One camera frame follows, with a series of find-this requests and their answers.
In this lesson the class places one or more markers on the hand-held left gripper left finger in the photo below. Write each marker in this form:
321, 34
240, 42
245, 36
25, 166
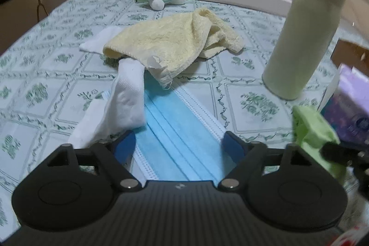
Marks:
124, 145

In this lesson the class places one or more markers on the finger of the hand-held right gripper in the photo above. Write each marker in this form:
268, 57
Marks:
340, 152

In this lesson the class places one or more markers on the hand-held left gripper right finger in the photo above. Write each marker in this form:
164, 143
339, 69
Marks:
230, 145

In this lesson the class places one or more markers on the light green cloth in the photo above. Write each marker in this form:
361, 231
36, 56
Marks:
314, 130

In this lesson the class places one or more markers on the white sock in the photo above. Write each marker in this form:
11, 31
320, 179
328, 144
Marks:
126, 99
96, 40

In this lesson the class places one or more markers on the blue face mask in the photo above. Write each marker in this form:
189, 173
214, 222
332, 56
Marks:
175, 130

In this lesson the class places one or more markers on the purple tissue pack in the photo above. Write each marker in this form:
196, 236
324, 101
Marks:
348, 110

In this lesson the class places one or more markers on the brown cardboard box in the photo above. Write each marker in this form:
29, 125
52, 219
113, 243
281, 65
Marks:
350, 54

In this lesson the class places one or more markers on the pale yellow towel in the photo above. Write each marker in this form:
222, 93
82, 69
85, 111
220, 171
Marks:
167, 38

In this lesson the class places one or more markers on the cream thermos bottle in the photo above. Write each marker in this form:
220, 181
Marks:
302, 32

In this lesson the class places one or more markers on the floral printed bedsheet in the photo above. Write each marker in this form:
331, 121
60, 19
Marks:
57, 32

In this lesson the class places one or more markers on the metal coat rack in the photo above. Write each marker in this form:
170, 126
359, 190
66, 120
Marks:
39, 1

